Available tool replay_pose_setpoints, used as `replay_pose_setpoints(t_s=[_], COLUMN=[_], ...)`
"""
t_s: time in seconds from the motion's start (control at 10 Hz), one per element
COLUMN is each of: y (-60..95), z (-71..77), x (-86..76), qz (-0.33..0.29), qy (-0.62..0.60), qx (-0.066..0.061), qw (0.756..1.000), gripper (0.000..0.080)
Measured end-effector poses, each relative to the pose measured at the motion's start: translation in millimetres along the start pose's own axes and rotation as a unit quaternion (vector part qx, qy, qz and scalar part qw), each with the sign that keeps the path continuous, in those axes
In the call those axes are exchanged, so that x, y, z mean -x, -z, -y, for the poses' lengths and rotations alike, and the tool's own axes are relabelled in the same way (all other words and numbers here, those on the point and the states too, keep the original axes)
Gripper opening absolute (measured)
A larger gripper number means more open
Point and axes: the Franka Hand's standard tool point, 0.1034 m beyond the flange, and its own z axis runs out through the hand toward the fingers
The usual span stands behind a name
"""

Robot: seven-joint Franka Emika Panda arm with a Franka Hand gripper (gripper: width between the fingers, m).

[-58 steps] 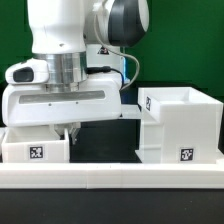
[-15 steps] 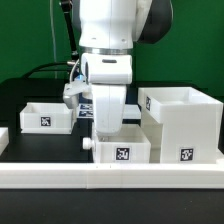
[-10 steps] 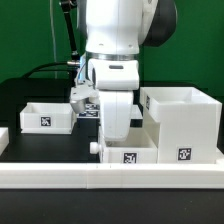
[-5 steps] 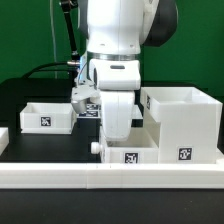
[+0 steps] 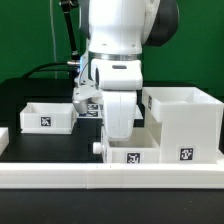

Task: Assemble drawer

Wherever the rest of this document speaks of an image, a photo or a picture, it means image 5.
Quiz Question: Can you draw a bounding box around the white front drawer box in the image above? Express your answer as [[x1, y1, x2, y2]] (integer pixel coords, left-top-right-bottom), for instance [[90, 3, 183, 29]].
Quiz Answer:
[[93, 128, 160, 164]]

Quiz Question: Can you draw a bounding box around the white tag plate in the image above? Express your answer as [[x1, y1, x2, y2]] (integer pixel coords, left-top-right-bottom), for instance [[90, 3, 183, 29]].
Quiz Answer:
[[77, 104, 143, 120]]

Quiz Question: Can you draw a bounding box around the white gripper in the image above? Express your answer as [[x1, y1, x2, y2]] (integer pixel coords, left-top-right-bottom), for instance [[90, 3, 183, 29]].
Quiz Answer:
[[102, 91, 137, 141]]

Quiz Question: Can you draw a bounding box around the white drawer box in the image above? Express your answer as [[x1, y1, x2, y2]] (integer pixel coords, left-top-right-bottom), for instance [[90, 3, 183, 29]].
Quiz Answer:
[[93, 128, 160, 164], [20, 102, 77, 134]]

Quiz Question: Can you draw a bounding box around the white drawer cabinet frame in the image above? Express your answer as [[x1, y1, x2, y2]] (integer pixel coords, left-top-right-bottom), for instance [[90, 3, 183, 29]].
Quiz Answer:
[[142, 87, 224, 163]]

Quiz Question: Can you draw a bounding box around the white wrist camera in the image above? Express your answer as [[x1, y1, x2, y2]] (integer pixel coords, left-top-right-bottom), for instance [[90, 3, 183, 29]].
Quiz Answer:
[[72, 79, 102, 114]]

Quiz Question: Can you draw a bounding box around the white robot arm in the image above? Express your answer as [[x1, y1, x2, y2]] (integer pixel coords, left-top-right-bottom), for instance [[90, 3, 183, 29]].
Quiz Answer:
[[79, 0, 179, 141]]

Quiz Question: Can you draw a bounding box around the white fence wall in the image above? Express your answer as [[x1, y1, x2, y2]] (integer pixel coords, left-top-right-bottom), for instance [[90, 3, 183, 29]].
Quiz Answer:
[[0, 153, 224, 189]]

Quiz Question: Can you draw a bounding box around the black cable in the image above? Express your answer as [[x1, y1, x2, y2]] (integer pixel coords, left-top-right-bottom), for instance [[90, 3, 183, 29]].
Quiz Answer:
[[22, 0, 82, 80]]

